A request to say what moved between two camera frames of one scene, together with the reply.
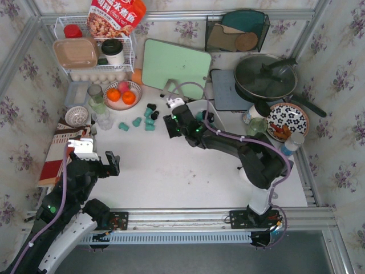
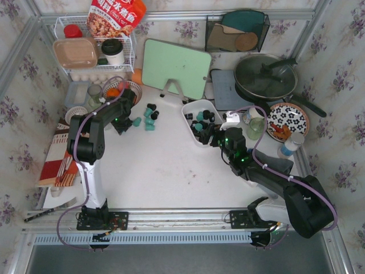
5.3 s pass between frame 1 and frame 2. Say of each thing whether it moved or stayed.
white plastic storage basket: stayed
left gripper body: moved
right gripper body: moved
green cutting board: stayed
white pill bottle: stayed
